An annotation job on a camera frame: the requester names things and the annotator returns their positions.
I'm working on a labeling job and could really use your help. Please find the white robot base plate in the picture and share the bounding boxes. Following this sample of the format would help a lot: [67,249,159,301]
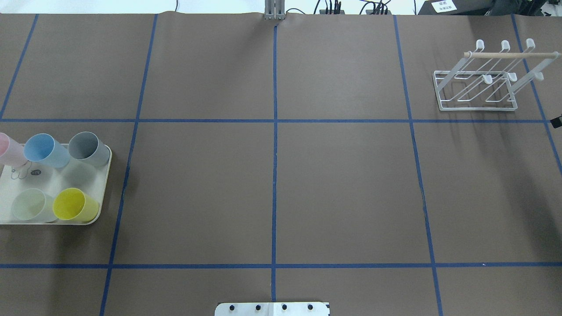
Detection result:
[214,302,331,316]

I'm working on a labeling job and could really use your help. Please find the black power strip cables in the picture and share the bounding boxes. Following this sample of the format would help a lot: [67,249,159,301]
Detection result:
[285,0,418,15]

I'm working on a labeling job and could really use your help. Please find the yellow plastic cup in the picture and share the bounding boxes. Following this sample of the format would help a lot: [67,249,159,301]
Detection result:
[52,187,100,223]

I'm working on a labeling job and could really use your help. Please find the grey plastic cup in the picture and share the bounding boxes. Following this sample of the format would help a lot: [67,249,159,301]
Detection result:
[68,131,111,167]

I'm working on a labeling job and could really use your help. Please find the pink plastic cup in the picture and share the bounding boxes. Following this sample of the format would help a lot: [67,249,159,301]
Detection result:
[0,133,28,168]

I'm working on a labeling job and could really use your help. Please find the black box with label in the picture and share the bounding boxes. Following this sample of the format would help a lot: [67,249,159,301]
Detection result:
[417,0,494,15]

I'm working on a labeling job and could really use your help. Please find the pale green plastic cup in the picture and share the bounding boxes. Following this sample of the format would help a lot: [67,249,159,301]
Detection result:
[11,188,58,223]

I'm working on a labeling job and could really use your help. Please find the aluminium frame post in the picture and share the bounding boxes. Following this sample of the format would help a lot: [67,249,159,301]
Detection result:
[264,0,286,21]

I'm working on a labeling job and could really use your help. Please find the white plastic tray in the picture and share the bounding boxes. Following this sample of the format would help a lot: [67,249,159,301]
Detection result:
[0,158,111,226]

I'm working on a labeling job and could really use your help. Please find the light blue plastic cup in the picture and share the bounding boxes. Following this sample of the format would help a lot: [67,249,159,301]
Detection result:
[24,133,71,169]

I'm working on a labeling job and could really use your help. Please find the white wire cup rack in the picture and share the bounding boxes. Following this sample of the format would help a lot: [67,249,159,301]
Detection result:
[433,38,561,112]

